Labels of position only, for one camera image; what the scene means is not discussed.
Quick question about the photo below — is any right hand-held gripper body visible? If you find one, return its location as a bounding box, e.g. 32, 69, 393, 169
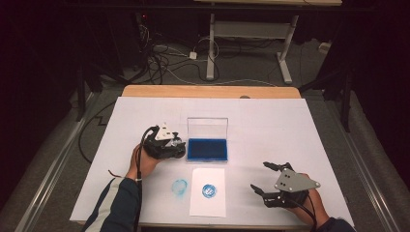
262, 167, 322, 210

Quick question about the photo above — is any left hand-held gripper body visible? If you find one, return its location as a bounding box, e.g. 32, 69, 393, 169
141, 122, 177, 160

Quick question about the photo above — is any black stamp with clear handle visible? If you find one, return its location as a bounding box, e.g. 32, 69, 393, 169
169, 134, 188, 154

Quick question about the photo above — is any blue ink pad clear case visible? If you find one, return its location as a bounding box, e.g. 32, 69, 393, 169
187, 117, 230, 163

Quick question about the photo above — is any person's left hand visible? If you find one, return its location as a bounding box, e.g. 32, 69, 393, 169
125, 143, 162, 182

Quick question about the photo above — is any person's right hand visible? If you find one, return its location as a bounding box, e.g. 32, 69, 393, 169
287, 172, 332, 227

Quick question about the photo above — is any large white table cover sheet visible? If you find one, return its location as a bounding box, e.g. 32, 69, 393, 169
70, 96, 355, 227

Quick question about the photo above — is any small white paper sheet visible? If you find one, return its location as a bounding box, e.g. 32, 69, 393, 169
189, 167, 227, 218

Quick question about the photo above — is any black metal stand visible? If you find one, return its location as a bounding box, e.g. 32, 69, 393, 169
74, 62, 104, 123
298, 67, 354, 133

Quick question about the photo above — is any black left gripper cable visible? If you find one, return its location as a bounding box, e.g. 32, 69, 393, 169
132, 125, 161, 232

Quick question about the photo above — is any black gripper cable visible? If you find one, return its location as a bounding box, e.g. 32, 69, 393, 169
285, 196, 318, 232
132, 125, 161, 232

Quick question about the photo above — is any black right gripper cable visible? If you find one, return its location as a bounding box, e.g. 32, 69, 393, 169
285, 196, 318, 232

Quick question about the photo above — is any red wrist string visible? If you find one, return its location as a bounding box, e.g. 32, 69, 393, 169
107, 169, 126, 180

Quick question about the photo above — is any aluminium floor rail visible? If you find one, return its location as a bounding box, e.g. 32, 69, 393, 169
13, 91, 101, 232
323, 98, 402, 232

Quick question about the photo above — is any black cable bundle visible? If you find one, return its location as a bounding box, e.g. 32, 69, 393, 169
136, 22, 223, 85

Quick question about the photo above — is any black floor cable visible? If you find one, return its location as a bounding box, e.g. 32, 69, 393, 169
77, 101, 118, 164

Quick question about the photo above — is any white floor cable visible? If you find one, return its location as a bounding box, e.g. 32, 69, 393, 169
162, 66, 278, 88

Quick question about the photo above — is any white metal desk frame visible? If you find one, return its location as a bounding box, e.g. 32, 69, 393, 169
192, 0, 343, 85

